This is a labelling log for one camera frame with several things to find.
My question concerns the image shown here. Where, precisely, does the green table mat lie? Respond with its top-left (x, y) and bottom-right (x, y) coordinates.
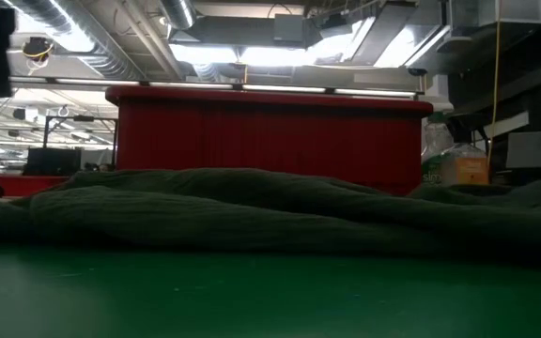
top-left (0, 243), bottom-right (541, 338)

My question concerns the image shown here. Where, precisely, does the clear bottle with orange label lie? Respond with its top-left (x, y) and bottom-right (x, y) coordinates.
top-left (441, 143), bottom-right (490, 187)

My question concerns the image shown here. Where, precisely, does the small red bin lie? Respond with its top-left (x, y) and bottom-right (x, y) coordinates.
top-left (0, 174), bottom-right (70, 198)

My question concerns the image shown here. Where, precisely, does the dark green shirt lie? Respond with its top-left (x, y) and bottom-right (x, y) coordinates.
top-left (0, 167), bottom-right (541, 269)

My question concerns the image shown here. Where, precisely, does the white monitor screen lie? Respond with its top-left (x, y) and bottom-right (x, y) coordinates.
top-left (504, 130), bottom-right (541, 170)

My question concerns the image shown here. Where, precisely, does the black device with yellow cable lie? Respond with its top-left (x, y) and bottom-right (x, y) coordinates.
top-left (21, 37), bottom-right (55, 63)

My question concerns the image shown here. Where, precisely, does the silver ventilation duct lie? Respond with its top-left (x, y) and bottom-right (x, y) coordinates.
top-left (160, 0), bottom-right (196, 29)

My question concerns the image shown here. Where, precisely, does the red plastic laundry basket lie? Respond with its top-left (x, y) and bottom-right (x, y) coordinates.
top-left (105, 84), bottom-right (435, 196)

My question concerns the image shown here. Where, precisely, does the yellow power cable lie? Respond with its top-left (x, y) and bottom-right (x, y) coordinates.
top-left (486, 21), bottom-right (502, 165)

